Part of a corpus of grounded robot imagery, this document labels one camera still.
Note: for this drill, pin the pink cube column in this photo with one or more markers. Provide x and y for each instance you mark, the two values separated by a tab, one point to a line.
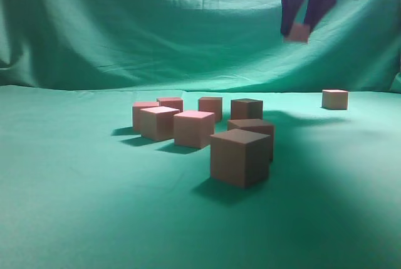
157	123
335	99
193	128
211	104
258	126
298	33
246	108
136	107
172	102

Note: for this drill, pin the green cloth backdrop and cover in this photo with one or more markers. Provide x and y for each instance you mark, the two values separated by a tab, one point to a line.
80	189

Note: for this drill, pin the pink cube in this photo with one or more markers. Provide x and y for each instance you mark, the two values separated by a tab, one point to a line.
240	157

